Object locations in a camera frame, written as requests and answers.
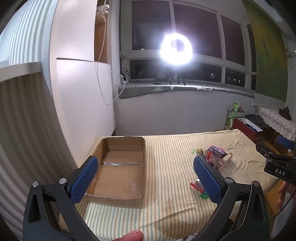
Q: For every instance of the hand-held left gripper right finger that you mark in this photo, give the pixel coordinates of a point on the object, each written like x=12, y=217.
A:
x=208, y=180

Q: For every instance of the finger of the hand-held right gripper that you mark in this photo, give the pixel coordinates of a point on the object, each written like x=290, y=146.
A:
x=286, y=141
x=266, y=150

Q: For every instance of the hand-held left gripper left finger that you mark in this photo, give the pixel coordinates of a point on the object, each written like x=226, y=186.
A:
x=84, y=179

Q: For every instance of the cardboard box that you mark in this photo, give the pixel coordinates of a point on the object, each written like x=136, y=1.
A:
x=120, y=176

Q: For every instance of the person's right hand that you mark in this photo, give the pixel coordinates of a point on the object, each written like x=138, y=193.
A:
x=283, y=194

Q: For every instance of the red candy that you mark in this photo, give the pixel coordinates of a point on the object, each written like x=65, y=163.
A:
x=195, y=186

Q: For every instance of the bright green candy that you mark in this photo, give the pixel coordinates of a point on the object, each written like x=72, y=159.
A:
x=204, y=196

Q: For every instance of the clear plastic snack bag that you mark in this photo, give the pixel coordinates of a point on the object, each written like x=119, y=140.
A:
x=219, y=163

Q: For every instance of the white lace cloth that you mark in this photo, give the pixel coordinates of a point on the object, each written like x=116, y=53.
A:
x=277, y=120

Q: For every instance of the dark figurine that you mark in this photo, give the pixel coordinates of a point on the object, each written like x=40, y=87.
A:
x=285, y=113

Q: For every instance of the red box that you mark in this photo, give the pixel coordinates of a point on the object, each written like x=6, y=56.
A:
x=245, y=129

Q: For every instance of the yellow-green candy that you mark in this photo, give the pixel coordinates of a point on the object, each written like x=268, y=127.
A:
x=198, y=151

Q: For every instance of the purple snack packet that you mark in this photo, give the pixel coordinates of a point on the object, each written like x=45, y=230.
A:
x=217, y=150

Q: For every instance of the green bag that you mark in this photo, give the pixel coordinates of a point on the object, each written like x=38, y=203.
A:
x=231, y=115

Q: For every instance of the white cabinet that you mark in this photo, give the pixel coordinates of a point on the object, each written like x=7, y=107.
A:
x=76, y=97

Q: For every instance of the black light tripod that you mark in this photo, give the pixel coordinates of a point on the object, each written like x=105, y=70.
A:
x=177, y=76

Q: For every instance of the white charger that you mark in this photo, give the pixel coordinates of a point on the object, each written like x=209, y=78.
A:
x=124, y=78

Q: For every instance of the grey sill cushion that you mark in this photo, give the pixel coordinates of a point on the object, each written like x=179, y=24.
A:
x=148, y=89

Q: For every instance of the large window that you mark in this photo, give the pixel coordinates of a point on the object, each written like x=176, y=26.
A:
x=203, y=34

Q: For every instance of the white power strip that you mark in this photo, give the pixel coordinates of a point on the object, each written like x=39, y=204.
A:
x=103, y=8

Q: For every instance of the green wall map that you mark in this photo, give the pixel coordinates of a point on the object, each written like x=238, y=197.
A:
x=268, y=53

